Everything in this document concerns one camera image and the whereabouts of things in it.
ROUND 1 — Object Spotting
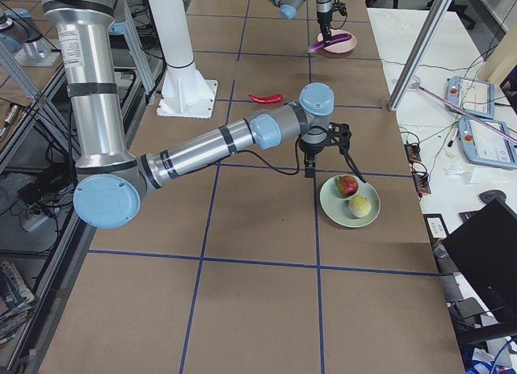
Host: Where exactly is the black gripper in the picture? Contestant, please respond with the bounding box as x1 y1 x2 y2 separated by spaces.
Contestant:
298 140 326 179
317 11 332 42

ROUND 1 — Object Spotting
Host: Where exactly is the pink plate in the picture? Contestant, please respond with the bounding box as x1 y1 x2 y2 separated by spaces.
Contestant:
314 29 358 54

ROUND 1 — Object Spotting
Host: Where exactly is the lower teach pendant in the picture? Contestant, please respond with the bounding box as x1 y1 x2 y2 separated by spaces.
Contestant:
458 116 516 170

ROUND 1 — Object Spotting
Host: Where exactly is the aluminium side table frame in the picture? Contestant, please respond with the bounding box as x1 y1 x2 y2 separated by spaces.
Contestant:
0 30 162 367

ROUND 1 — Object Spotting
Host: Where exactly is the white power strip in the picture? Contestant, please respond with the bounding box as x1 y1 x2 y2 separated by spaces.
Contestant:
19 210 50 232

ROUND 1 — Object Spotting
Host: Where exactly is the light green plate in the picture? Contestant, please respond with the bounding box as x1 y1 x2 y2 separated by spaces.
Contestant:
319 175 380 228

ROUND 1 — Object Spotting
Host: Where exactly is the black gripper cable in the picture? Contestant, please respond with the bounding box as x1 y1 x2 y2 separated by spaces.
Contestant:
330 0 349 32
217 125 368 185

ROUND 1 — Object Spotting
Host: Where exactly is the upper teach pendant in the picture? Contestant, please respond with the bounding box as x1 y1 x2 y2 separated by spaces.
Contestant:
446 76 495 120

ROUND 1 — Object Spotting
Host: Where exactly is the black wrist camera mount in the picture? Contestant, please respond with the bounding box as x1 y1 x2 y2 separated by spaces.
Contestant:
333 0 347 17
329 122 351 151

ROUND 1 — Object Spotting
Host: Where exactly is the stack of magazines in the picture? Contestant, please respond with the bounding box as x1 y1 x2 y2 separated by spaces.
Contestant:
1 258 36 348

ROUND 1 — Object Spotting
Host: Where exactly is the purple eggplant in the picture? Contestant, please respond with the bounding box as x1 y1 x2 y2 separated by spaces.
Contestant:
307 33 351 53

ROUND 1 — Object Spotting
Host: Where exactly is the teach pendant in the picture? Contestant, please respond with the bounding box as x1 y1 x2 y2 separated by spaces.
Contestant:
446 76 495 120
458 116 516 170

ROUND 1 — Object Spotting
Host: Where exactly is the yellow-green peach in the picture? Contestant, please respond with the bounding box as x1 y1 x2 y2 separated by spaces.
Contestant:
348 195 372 218

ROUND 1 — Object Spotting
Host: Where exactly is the white camera stand pillar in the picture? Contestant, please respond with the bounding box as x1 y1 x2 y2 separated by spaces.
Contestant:
149 0 218 119

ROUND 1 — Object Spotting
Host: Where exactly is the red chili pepper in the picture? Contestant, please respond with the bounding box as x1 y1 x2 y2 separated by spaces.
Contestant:
248 94 284 104

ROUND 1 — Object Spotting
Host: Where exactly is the aluminium frame post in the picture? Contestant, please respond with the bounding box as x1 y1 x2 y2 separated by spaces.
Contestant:
388 0 452 111

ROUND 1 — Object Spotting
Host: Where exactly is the orange black electronics module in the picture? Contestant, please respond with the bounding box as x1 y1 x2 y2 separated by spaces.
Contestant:
404 142 422 163

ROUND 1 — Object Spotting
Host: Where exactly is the black monitor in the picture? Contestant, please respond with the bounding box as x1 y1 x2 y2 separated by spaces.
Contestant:
443 199 516 321

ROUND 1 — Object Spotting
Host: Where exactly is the red apple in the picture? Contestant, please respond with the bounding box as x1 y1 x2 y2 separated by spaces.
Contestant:
334 174 359 198

